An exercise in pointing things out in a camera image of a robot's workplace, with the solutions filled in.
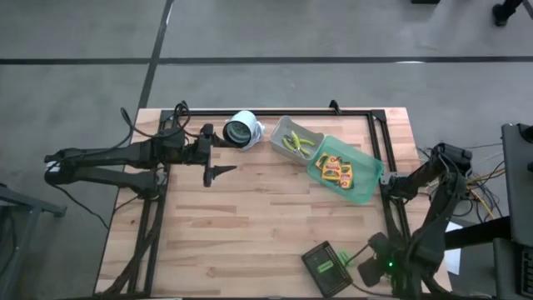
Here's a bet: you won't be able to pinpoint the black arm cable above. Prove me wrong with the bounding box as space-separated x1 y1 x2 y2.
119 101 193 141
344 243 401 298

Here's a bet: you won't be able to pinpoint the white paper sheet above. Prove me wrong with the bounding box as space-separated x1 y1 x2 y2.
443 220 463 276

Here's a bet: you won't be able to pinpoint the grey metal stand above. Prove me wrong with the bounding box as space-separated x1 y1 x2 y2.
0 182 67 300

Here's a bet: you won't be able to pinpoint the black floor cable bundle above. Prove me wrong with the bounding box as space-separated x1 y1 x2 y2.
457 143 507 220

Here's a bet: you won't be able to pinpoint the teal translucent plastic bin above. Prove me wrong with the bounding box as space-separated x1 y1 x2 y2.
306 134 386 206

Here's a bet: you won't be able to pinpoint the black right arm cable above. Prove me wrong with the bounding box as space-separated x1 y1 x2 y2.
344 243 401 298

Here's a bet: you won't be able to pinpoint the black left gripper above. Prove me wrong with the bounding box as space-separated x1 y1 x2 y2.
182 122 238 188

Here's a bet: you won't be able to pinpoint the black equipment cabinet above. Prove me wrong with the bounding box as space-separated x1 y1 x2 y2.
438 122 533 300

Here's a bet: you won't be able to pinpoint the white plastic bin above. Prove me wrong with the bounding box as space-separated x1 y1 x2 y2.
269 115 326 167

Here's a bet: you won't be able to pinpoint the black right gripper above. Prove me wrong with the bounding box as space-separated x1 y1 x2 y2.
357 232 411 288

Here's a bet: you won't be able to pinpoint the black mesh basket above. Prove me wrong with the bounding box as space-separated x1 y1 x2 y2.
300 240 354 299

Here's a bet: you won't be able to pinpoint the black aluminium table frame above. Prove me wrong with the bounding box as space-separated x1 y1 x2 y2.
97 99 453 300

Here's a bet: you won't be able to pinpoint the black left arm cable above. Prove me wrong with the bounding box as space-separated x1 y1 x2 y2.
119 101 193 141

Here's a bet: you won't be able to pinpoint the large green-handled pliers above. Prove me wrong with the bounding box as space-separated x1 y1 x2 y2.
290 130 316 158

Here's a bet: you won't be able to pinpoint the person's foot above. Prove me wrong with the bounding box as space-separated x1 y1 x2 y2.
491 0 525 28

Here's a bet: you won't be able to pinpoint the yellow floor cable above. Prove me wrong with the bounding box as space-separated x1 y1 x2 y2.
464 166 507 220

